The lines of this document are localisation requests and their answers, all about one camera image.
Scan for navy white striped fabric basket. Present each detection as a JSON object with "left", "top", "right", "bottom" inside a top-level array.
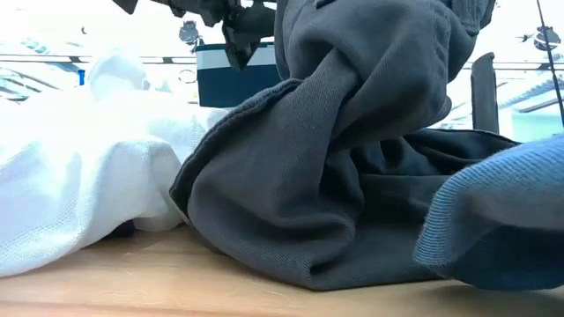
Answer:
[{"left": 195, "top": 41, "right": 283, "bottom": 109}]

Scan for black upright post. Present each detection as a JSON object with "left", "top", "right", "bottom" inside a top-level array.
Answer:
[{"left": 470, "top": 51, "right": 501, "bottom": 135}]

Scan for dark grey trousers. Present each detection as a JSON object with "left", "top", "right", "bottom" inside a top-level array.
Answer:
[{"left": 168, "top": 0, "right": 522, "bottom": 292}]

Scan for thin black slanted rod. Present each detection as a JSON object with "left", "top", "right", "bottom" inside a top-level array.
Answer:
[{"left": 535, "top": 0, "right": 564, "bottom": 129}]

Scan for large blue knit sock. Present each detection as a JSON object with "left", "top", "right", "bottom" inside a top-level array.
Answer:
[{"left": 412, "top": 133, "right": 564, "bottom": 292}]

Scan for large white towel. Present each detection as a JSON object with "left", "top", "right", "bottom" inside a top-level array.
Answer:
[{"left": 0, "top": 47, "right": 231, "bottom": 279}]

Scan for black ceiling device with cables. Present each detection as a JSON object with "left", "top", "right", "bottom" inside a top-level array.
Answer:
[{"left": 531, "top": 25, "right": 563, "bottom": 53}]

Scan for black ceiling camera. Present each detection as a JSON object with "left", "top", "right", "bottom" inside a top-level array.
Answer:
[{"left": 177, "top": 19, "right": 204, "bottom": 48}]

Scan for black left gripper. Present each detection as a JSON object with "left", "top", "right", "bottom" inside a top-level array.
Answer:
[{"left": 193, "top": 0, "right": 278, "bottom": 72}]

